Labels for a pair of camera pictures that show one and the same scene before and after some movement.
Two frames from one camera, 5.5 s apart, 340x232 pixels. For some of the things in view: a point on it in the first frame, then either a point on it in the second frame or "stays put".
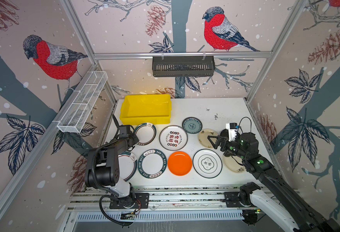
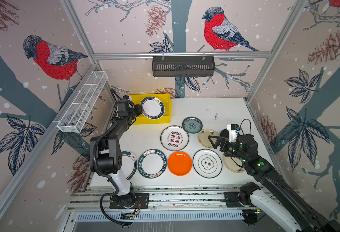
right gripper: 220,139 stays put
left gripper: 135,139 → 138,110
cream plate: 203,137 stays put
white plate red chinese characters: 173,137 stays put
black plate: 224,133 stays put
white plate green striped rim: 146,133 → 152,108
